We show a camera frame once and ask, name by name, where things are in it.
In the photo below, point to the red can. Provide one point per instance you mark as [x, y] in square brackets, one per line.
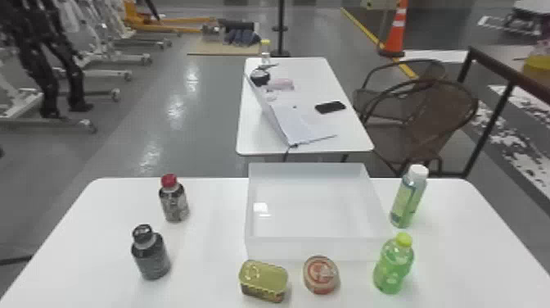
[320, 274]

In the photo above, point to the white side table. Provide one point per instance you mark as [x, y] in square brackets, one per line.
[301, 129]

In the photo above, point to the black bottle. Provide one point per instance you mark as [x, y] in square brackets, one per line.
[150, 256]

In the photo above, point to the green bottle with white cap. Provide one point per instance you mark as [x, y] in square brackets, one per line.
[407, 198]

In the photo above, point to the clear bottle with yellow cap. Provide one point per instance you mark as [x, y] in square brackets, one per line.
[265, 50]

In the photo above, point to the black post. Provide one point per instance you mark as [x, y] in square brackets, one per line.
[280, 30]

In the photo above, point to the green bottle with yellow cap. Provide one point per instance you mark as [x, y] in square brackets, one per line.
[392, 264]

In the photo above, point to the grey bottle with red cap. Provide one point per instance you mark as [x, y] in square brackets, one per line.
[174, 202]

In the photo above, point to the brown metal chair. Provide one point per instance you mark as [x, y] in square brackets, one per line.
[412, 120]

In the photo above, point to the yellow can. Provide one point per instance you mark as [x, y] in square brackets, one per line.
[263, 279]

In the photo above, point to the white laptop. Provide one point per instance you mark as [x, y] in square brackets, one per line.
[292, 118]

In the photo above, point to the yellow pallet jack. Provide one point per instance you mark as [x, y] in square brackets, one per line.
[163, 21]

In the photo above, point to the orange cone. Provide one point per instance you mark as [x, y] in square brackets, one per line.
[396, 32]

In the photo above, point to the clear box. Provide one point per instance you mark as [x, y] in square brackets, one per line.
[316, 215]

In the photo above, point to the dark side table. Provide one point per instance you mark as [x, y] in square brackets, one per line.
[507, 73]

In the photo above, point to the black phone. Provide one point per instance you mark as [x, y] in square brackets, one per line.
[330, 107]

